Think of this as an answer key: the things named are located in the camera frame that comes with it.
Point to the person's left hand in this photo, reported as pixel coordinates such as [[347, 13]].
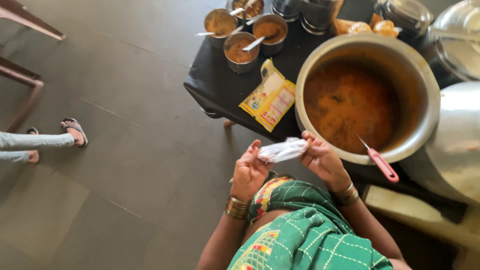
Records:
[[245, 174]]

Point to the person's right hand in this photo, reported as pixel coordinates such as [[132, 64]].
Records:
[[325, 161]]

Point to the clear plastic bag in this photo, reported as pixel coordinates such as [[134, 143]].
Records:
[[283, 150]]

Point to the gold bangles on left wrist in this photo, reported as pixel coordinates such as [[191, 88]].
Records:
[[237, 207]]

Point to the gold bangles on wrist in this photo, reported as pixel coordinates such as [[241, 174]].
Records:
[[237, 207], [347, 195]]

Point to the gold bangles on right wrist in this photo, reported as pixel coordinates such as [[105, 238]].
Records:
[[347, 195]]

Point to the large steel curry pot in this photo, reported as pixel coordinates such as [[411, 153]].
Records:
[[360, 101]]

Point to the green checked sari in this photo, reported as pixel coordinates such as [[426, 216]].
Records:
[[307, 232]]

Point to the yellow printed packet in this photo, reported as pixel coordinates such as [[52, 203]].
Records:
[[270, 97]]

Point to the black covered table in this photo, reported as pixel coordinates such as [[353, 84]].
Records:
[[225, 90]]

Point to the beige bench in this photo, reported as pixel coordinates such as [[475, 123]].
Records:
[[420, 215]]

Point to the small steel curry bowl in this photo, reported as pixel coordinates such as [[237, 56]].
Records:
[[219, 23], [238, 54], [270, 32], [250, 6]]

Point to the big steel vessel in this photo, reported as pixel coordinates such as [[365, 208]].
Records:
[[453, 150]]

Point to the steel spoon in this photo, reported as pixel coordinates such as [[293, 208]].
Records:
[[254, 43], [254, 19], [240, 9], [210, 33]]

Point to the plastic bags of orange food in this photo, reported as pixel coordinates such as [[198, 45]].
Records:
[[360, 27]]

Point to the lidded steel container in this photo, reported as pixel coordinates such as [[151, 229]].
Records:
[[405, 15]]

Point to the large steel lid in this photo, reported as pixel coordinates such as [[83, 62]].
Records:
[[457, 41]]

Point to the brown wooden furniture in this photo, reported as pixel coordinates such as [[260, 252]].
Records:
[[26, 17]]

